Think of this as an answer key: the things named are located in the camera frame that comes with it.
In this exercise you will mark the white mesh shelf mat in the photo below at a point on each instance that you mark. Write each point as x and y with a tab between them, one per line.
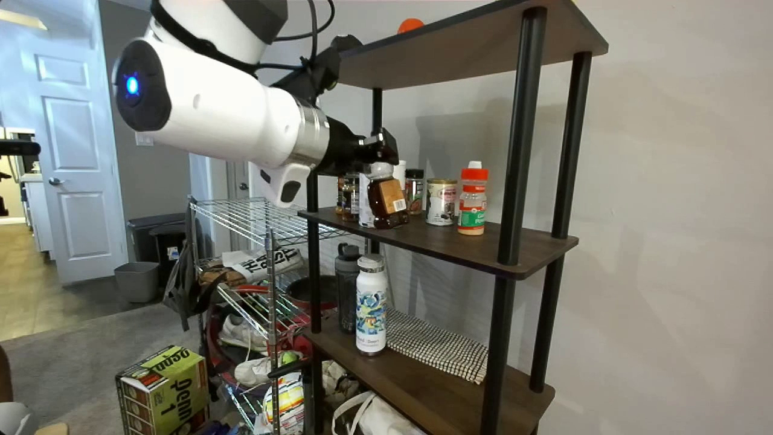
442	351

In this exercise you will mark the black round bowl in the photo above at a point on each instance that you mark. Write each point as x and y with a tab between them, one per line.
315	290

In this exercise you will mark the dark grey tumbler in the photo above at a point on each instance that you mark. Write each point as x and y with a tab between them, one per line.
347	290

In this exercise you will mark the dark wooden shelf unit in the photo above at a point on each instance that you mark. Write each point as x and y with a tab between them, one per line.
475	243

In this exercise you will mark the small orange ball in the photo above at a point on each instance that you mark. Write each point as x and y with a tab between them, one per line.
412	25

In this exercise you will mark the green yellow drinks carton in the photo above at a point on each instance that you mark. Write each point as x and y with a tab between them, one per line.
165	388

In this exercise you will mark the pale blue panelled door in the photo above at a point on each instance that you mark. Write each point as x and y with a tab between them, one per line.
80	219

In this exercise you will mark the small grey bin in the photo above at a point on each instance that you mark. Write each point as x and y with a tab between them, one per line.
138	281

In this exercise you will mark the black camera bar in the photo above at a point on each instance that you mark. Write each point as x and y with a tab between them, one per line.
18	149

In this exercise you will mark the black bin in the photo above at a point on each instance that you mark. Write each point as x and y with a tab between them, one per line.
158	238

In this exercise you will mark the red lid spice shaker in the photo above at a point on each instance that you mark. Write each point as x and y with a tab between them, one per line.
472	207

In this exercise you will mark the glass spice jar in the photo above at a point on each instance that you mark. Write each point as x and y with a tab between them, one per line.
415	195

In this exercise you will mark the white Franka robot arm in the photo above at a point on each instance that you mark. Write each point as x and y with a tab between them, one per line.
219	105

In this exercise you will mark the white floral water bottle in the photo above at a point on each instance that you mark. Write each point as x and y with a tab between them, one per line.
369	310

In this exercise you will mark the dark brown sauce bottle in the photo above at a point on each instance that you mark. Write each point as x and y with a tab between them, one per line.
389	202

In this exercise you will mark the white plastic bag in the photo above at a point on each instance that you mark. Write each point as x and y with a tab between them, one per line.
378	420

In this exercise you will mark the white printed bag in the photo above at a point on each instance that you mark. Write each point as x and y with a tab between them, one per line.
262	261

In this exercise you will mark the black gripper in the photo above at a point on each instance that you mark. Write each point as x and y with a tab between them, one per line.
354	150

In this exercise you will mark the green yellow ball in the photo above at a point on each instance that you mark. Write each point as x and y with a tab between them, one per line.
291	358

